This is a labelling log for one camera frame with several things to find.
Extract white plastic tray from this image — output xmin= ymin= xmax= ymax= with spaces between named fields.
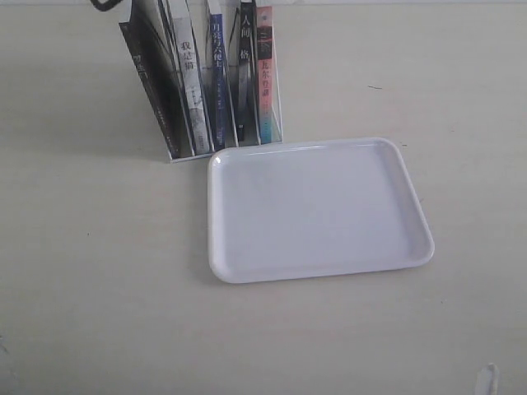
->
xmin=208 ymin=137 xmax=435 ymax=284

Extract white wire book rack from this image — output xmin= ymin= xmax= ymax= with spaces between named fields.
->
xmin=159 ymin=1 xmax=283 ymax=160

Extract grey white book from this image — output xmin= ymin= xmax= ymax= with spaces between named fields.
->
xmin=168 ymin=1 xmax=211 ymax=155

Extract blue moon book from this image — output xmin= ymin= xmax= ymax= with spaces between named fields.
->
xmin=207 ymin=1 xmax=227 ymax=150

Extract pink teal book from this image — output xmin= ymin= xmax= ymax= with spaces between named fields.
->
xmin=256 ymin=7 xmax=273 ymax=144

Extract black book white title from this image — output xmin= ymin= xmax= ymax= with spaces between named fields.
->
xmin=237 ymin=1 xmax=255 ymax=142

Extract dark brown book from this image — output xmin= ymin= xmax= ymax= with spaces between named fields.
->
xmin=119 ymin=1 xmax=194 ymax=161

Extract black cable loop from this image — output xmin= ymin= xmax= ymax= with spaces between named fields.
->
xmin=89 ymin=0 xmax=124 ymax=12

